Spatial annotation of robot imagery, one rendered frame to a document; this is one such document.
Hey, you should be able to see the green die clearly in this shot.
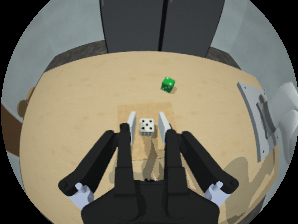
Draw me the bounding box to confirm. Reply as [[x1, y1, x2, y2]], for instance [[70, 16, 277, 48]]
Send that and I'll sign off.
[[161, 77, 175, 93]]

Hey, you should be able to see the white die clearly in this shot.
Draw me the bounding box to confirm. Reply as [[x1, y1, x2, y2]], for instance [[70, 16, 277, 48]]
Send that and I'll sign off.
[[140, 118, 154, 135]]

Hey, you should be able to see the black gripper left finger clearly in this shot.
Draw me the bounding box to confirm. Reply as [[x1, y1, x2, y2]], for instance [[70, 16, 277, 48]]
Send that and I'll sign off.
[[58, 111, 139, 222]]

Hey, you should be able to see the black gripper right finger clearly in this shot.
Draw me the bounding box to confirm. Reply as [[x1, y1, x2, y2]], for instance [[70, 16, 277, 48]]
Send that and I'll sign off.
[[158, 112, 239, 221]]

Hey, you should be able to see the tan square mat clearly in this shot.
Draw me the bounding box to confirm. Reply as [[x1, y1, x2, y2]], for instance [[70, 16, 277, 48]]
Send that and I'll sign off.
[[117, 102, 177, 160]]

